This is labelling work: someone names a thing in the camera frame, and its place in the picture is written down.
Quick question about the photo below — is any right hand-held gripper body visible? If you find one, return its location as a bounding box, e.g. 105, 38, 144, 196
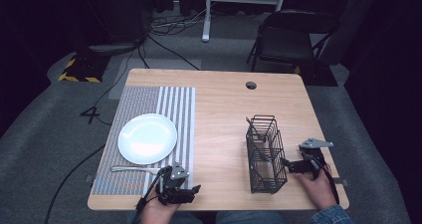
291, 137, 334, 182

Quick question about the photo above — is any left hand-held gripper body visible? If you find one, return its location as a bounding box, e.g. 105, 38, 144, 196
155, 162, 197, 206

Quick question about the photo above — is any black wire cutlery basket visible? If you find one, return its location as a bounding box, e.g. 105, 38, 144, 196
245, 113, 289, 195

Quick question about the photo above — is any person's right hand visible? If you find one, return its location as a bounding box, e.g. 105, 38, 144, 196
294, 165, 338, 212

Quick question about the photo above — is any person's left hand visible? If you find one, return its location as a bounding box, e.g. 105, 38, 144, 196
138, 189, 182, 224

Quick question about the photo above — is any silver fork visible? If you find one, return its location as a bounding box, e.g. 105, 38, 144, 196
110, 165, 162, 176

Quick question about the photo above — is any dark utensil in basket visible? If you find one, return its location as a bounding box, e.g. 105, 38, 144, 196
245, 116, 268, 142

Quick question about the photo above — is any white round plate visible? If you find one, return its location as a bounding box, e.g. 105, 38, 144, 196
116, 112, 179, 166

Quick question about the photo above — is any grey white striped placemat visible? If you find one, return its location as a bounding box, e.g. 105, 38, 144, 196
91, 86, 197, 196

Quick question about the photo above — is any black folding chair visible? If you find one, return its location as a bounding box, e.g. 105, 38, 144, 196
246, 8, 341, 75

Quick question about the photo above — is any yellow black striped base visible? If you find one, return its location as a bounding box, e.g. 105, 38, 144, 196
58, 52, 111, 84

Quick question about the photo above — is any left hand-held gripper cable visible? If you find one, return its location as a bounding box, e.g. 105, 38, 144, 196
132, 166, 166, 224

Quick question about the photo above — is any hand-held gripper cable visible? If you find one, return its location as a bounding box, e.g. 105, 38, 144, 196
307, 154, 340, 206
132, 166, 166, 224

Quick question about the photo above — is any right hand-held gripper cable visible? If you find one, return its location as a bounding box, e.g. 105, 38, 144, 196
307, 154, 340, 206

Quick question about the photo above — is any black floor cable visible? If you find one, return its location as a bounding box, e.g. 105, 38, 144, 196
44, 143, 107, 224

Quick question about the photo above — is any bundle of floor cables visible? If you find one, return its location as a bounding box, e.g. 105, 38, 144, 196
136, 1, 220, 72

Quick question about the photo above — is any white metal stand frame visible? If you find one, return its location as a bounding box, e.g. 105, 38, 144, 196
201, 0, 289, 44

